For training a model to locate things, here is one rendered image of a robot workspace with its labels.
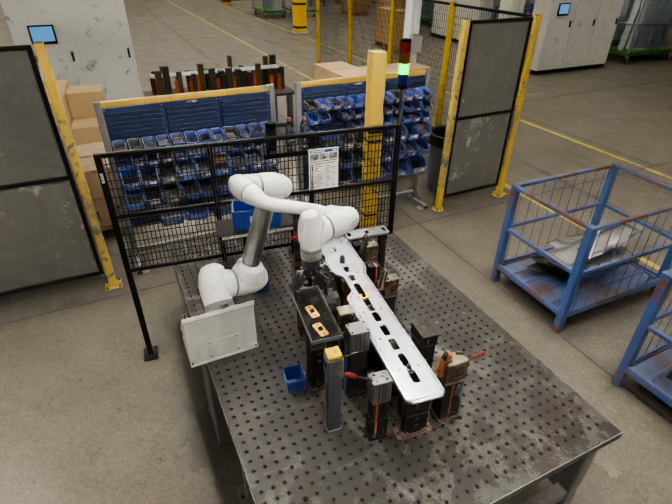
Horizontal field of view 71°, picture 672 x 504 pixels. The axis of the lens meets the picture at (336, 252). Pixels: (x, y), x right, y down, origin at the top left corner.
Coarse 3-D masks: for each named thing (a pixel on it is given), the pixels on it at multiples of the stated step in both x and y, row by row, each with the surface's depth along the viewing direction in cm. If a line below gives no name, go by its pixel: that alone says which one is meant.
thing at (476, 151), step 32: (480, 32) 454; (512, 32) 472; (480, 64) 473; (512, 64) 492; (480, 96) 494; (512, 96) 515; (448, 128) 494; (480, 128) 518; (512, 128) 534; (448, 160) 515; (480, 160) 543; (448, 192) 544
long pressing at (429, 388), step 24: (336, 240) 296; (336, 264) 273; (360, 264) 274; (360, 312) 238; (384, 312) 238; (384, 336) 223; (408, 336) 224; (384, 360) 210; (408, 360) 210; (408, 384) 199; (432, 384) 199
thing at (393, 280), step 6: (390, 276) 256; (396, 276) 256; (384, 282) 254; (390, 282) 254; (396, 282) 256; (384, 288) 256; (390, 288) 257; (396, 288) 258; (384, 294) 258; (390, 294) 259; (396, 294) 261; (390, 300) 262; (396, 300) 265; (390, 306) 264
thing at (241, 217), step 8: (232, 208) 300; (240, 208) 309; (248, 208) 310; (232, 216) 294; (240, 216) 294; (248, 216) 296; (280, 216) 300; (240, 224) 298; (248, 224) 298; (272, 224) 301; (280, 224) 303
